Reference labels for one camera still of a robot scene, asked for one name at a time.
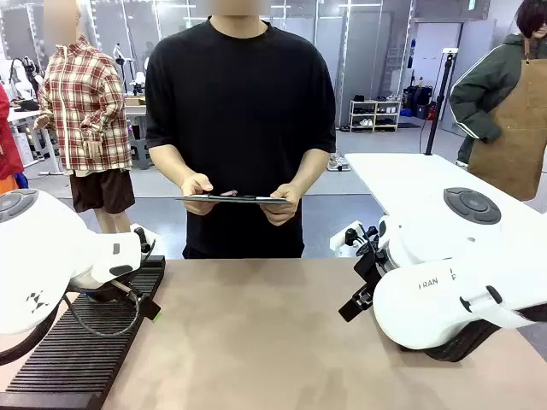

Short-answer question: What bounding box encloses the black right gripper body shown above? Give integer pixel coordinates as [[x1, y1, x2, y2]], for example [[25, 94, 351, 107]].
[[352, 252, 385, 301]]

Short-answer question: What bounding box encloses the person's left hand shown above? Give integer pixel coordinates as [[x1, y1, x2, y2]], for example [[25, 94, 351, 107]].
[[258, 182, 305, 227]]

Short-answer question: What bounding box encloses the black tripod pole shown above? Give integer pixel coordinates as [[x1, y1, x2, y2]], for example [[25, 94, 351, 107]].
[[424, 48, 460, 156]]

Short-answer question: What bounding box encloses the white desk with monitor stand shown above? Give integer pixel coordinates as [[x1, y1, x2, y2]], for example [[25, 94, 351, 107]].
[[7, 108, 60, 177]]

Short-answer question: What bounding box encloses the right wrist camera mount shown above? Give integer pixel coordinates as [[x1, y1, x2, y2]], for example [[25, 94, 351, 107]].
[[329, 220, 382, 258]]

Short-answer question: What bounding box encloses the mannequin in red and orange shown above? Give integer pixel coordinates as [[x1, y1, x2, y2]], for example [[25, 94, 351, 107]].
[[0, 83, 30, 194]]

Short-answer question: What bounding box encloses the person's right hand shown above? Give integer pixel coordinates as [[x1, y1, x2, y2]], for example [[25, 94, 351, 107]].
[[179, 172, 215, 216]]

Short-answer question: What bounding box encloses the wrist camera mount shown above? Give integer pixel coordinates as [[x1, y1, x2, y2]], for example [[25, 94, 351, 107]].
[[329, 220, 382, 258], [127, 222, 158, 255]]

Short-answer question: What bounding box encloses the mannequin in plaid shirt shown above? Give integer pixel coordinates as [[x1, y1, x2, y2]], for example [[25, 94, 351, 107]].
[[32, 0, 137, 235]]

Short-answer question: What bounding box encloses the grey step stool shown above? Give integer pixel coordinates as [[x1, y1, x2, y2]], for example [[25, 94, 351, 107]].
[[126, 122, 156, 172]]

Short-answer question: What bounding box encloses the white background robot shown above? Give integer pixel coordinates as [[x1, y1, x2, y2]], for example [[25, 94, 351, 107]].
[[127, 70, 149, 97]]

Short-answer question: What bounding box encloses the white folding table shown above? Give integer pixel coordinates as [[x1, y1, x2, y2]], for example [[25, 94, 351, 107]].
[[343, 151, 547, 226]]

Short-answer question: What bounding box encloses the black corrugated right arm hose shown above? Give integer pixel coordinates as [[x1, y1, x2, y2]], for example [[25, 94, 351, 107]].
[[399, 318, 503, 364]]

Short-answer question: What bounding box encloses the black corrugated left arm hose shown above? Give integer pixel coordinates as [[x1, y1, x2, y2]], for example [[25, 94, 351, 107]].
[[0, 305, 62, 366]]

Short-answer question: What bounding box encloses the white shoe shelf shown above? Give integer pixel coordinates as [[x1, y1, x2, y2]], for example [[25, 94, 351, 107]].
[[349, 98, 403, 133]]

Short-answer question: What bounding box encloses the black slotted PCB rack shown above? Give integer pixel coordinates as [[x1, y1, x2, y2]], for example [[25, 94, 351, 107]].
[[0, 255, 167, 410]]

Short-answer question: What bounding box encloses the person in black t-shirt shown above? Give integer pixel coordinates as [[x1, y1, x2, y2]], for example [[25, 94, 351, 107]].
[[144, 0, 338, 260]]

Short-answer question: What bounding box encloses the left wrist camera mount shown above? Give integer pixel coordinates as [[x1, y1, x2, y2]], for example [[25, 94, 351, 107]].
[[127, 222, 158, 255]]

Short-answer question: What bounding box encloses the person's right forearm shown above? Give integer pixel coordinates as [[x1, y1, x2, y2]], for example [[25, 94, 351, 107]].
[[149, 143, 198, 194]]

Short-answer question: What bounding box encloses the person's left forearm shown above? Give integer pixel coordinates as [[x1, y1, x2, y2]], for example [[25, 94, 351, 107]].
[[289, 147, 331, 198]]

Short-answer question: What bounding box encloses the white background desk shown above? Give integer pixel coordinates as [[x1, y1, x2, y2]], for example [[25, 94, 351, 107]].
[[123, 104, 149, 127]]

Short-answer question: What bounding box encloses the black bags pile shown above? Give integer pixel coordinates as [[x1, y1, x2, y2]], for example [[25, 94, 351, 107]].
[[403, 84, 434, 120]]

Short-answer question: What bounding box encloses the thin black left gripper cable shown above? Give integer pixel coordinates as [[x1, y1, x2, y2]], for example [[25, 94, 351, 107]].
[[62, 286, 143, 339]]

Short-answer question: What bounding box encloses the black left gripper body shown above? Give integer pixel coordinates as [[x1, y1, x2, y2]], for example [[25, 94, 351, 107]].
[[83, 276, 142, 304]]

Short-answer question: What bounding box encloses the black clipboard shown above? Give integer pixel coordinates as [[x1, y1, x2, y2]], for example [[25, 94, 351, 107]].
[[175, 193, 291, 206]]

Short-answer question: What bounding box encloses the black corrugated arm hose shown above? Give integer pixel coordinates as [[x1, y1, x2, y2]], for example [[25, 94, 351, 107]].
[[399, 318, 503, 364], [0, 305, 62, 366]]

